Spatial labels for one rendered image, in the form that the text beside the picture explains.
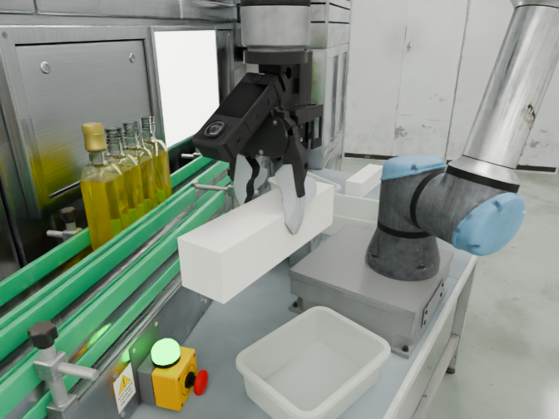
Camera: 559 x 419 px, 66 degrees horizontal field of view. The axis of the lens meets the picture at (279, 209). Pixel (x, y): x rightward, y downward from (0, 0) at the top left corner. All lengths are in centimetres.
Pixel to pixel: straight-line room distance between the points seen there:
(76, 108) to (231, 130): 60
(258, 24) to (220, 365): 59
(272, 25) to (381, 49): 405
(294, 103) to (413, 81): 402
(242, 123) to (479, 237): 44
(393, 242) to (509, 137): 28
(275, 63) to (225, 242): 19
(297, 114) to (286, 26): 9
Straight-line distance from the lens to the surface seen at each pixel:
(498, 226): 76
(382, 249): 89
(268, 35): 47
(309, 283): 88
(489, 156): 76
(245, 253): 46
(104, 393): 69
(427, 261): 90
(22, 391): 59
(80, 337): 64
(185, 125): 139
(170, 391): 74
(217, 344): 88
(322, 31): 177
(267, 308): 96
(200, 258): 46
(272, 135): 49
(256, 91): 47
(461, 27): 452
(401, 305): 82
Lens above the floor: 132
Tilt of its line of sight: 23 degrees down
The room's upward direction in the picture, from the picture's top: straight up
